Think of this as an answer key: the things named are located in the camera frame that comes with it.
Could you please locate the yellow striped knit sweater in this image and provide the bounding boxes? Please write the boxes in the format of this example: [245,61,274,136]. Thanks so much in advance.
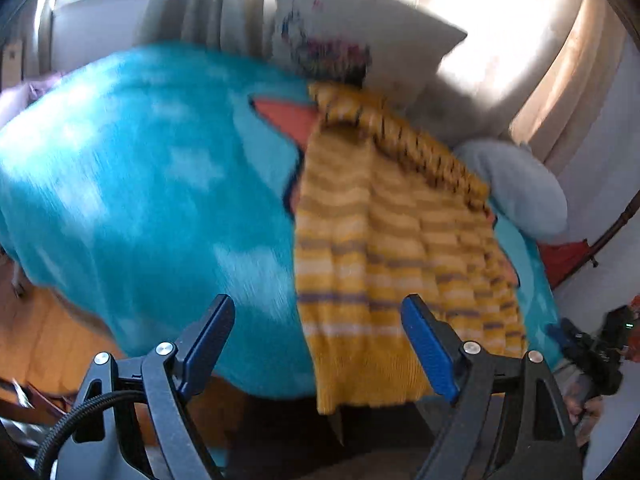
[294,82,526,415]

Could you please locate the light blue plush pillow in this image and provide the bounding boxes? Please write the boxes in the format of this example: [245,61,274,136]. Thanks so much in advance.
[454,139,568,242]

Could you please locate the beige curtain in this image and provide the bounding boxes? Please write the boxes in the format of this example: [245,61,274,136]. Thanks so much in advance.
[134,0,625,171]

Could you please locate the white floral cushion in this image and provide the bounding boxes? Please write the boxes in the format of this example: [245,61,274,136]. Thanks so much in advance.
[271,0,466,106]

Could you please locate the red fabric item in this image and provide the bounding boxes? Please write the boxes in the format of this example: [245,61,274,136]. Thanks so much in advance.
[538,240,590,288]

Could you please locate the black braided cable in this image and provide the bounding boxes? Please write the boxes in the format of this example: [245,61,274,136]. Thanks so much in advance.
[34,389,149,480]

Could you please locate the teal cartoon fleece blanket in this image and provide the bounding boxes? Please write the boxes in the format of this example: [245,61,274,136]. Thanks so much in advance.
[1,44,559,399]

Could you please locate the lavender cloth pile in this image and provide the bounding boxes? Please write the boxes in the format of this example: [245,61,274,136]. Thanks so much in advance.
[0,73,63,127]

